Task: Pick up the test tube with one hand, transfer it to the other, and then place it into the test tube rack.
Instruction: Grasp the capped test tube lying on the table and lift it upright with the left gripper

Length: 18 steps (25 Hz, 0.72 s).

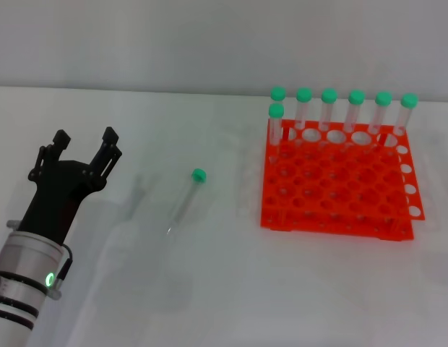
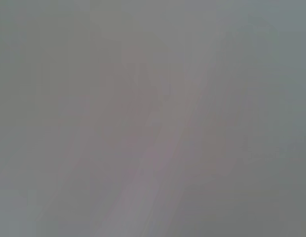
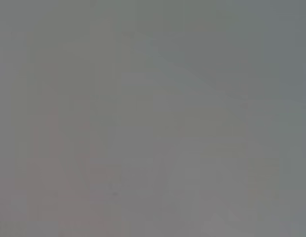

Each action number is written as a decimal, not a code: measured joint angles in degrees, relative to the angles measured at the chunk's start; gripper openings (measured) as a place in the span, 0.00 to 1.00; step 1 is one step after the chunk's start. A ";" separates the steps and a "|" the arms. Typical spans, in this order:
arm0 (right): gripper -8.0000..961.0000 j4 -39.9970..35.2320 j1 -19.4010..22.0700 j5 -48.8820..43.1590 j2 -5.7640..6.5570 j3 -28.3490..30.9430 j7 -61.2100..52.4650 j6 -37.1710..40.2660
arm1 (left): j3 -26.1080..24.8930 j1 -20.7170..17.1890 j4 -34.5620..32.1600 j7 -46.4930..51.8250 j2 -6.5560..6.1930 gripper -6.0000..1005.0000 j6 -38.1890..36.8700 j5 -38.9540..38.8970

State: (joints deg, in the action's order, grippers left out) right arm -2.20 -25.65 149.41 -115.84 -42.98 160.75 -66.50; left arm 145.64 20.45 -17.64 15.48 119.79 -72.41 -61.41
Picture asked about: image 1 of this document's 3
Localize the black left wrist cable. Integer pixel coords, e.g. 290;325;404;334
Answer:
56;244;74;291

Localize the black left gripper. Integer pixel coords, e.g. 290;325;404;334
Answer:
17;126;124;247

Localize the orange test tube rack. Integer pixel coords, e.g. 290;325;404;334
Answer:
259;118;426;242

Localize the clear test tube green cap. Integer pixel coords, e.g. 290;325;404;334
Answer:
319;87;339;150
267;103;285;162
293;87;314;146
381;93;419;146
340;89;366;152
363;91;393;153
165;168;207;238
270;85;292;141

